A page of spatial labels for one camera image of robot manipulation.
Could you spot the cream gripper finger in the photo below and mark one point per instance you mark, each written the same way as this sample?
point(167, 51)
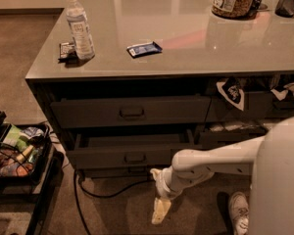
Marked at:
point(155, 173)
point(161, 209)

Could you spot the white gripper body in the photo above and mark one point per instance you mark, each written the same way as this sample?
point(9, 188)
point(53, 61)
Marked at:
point(164, 189)

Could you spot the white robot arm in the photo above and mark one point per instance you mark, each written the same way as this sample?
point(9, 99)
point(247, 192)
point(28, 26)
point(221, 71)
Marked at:
point(268, 159)

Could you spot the grey drawer cabinet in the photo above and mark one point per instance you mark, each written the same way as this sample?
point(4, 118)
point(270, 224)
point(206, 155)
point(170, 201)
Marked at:
point(199, 49)

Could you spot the left white sneaker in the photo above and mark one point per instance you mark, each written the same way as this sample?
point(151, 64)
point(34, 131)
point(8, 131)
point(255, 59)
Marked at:
point(238, 209)

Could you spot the blue snack packet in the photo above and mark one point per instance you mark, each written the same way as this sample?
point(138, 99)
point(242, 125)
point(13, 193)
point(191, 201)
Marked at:
point(145, 49)

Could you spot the green snack bag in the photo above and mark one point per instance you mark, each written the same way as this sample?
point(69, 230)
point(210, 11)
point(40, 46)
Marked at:
point(20, 139)

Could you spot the clear plastic water bottle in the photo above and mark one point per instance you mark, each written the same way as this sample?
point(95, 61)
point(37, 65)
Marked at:
point(78, 23)

